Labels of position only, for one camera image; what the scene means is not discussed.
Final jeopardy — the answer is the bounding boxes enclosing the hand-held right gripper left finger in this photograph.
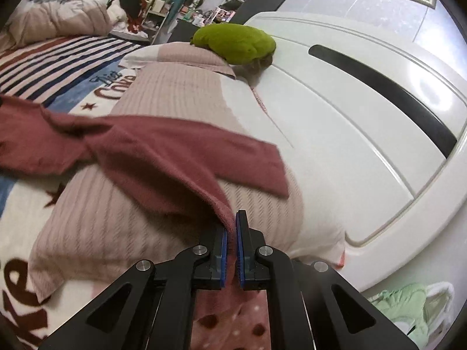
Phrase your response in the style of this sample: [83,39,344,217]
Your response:
[36,223,229,350]

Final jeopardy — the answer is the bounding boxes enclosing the pink ribbed pillow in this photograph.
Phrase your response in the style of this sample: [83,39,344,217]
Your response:
[27,62,345,301]

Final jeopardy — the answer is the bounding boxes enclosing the yellow shelf unit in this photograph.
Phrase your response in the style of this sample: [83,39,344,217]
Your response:
[124,0,175,41]

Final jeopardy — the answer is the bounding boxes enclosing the black and red plush toy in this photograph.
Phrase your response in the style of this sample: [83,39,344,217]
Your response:
[116,0,144,33]

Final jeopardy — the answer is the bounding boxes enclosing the striped printed bedsheet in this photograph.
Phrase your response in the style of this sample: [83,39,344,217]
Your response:
[0,34,144,343]

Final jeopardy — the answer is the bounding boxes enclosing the white headboard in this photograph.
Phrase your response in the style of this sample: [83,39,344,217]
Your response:
[233,11,467,294]

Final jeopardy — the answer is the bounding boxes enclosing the cluttered desk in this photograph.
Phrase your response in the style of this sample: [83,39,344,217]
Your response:
[177,0,252,28]

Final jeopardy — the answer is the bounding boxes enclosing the green plush cushion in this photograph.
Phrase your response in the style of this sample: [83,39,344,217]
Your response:
[190,23,277,67]

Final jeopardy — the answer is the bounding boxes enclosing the pink rumpled duvet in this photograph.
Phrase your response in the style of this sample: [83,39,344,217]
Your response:
[5,0,128,46]

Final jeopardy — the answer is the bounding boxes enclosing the maroon pants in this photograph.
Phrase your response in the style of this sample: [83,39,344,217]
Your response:
[0,95,290,236]

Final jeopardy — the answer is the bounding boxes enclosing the light green garment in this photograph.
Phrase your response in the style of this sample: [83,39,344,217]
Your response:
[368,281,456,340]

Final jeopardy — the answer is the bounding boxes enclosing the pink and white pillow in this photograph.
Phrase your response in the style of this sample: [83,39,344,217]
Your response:
[120,41,238,79]

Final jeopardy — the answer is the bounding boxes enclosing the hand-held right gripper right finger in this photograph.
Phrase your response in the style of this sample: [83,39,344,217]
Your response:
[235,210,420,350]

